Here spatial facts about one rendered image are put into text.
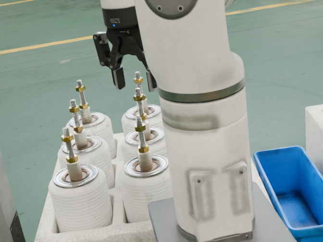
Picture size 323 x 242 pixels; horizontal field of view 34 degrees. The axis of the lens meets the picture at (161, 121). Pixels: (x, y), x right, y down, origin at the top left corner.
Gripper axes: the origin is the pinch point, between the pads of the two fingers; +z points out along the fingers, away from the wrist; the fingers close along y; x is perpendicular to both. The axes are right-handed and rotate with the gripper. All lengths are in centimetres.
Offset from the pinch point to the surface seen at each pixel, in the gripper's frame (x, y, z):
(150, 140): -1.9, 2.3, 10.5
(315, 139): 29.1, 24.1, 22.7
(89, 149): -7.6, -7.2, 10.6
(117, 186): -7.1, -3.0, 17.9
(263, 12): 195, -44, 36
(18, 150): 27, -65, 36
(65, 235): -23.0, -2.8, 17.9
